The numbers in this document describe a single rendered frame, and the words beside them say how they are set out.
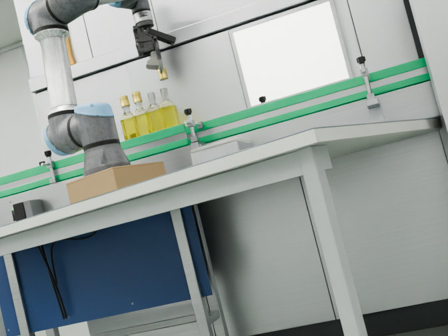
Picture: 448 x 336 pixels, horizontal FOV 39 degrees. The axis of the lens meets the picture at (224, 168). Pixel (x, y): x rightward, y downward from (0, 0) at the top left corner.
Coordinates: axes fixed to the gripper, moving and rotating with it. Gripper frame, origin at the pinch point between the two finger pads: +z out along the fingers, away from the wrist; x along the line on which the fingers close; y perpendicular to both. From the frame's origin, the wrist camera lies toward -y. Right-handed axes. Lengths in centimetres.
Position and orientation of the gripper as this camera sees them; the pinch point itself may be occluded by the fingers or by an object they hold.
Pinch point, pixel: (161, 71)
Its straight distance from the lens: 253.4
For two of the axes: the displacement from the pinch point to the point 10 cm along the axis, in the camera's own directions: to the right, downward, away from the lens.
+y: -9.5, 2.3, -2.1
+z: 2.5, 9.7, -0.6
